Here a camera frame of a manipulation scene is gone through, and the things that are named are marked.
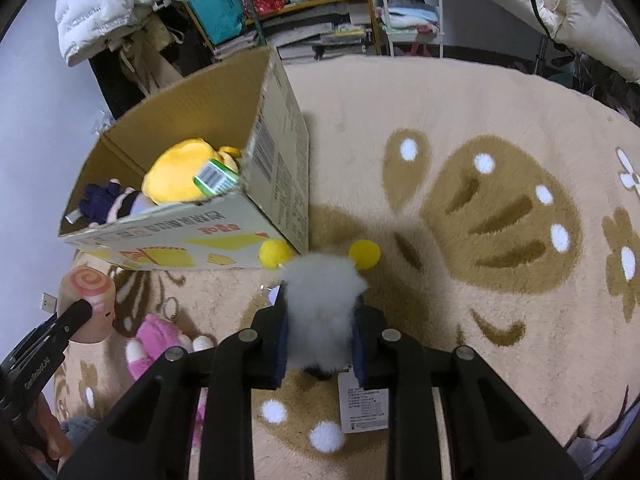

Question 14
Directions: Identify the pink swiss roll plush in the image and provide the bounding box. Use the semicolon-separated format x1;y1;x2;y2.
56;266;116;344

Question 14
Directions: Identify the white fluffy plush toy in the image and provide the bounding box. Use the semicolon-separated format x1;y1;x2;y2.
258;240;382;380

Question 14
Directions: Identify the yellow plush bear toy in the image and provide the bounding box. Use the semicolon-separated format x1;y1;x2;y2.
142;139;242;204

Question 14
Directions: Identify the pink plush bear keychain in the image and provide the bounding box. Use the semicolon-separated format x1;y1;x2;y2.
126;313;214;380

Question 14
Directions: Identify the person's left hand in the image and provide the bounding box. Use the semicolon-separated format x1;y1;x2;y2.
23;393;74;469

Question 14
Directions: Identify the purple haired plush doll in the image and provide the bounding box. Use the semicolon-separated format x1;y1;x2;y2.
65;179;156;226

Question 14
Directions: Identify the beige patterned blanket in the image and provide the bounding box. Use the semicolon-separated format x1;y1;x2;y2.
80;51;639;479

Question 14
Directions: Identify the green tissue pack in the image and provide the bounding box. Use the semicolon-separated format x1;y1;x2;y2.
193;159;241;197

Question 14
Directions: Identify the beige trench coat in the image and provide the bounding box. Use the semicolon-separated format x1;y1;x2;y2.
119;16;183;98

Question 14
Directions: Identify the open cardboard box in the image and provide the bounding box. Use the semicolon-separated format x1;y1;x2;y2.
58;48;309;270

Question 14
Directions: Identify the green pole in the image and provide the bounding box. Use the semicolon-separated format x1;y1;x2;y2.
246;0;267;47

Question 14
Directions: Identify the teal bag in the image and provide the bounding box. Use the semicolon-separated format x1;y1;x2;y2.
186;0;244;46

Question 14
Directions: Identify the white rolling cart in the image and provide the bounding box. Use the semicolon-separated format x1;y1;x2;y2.
378;0;445;58

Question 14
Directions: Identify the cream recliner chair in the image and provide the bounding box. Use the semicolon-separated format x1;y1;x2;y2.
491;0;639;84

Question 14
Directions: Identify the wooden bookshelf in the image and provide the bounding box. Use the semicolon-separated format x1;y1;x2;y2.
182;0;382;64

